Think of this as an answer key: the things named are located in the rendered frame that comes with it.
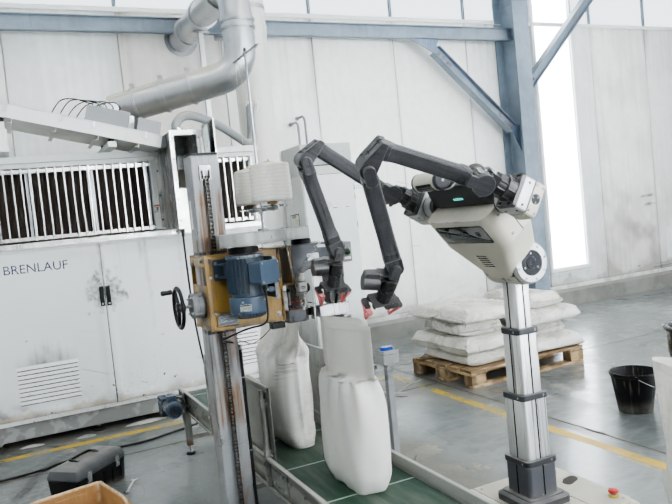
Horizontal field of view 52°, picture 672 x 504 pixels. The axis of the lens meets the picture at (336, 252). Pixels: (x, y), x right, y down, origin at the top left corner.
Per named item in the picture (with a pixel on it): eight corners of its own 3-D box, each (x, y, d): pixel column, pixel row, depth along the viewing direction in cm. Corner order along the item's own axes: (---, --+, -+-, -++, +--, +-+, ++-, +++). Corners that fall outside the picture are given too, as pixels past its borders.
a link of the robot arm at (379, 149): (374, 138, 208) (367, 127, 216) (357, 179, 213) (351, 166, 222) (500, 178, 222) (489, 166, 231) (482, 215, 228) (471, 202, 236)
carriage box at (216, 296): (287, 320, 295) (279, 247, 294) (209, 333, 281) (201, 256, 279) (267, 315, 317) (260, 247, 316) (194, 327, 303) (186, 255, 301)
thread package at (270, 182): (299, 200, 277) (295, 157, 276) (259, 204, 270) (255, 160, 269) (284, 203, 292) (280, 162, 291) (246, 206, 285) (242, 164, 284)
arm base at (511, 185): (509, 176, 236) (498, 208, 234) (492, 166, 233) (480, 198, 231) (527, 174, 228) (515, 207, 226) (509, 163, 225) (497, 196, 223)
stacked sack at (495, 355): (511, 359, 564) (510, 344, 563) (467, 369, 545) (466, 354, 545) (463, 349, 624) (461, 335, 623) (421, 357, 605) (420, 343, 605)
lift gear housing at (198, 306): (207, 318, 285) (204, 291, 285) (194, 320, 283) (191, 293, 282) (200, 316, 295) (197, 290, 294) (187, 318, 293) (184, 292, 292)
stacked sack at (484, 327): (505, 332, 561) (504, 316, 561) (460, 340, 547) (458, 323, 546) (464, 323, 624) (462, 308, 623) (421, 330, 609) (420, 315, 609)
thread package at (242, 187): (273, 204, 300) (269, 165, 300) (241, 206, 294) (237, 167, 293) (261, 205, 314) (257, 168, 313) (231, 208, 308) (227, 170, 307)
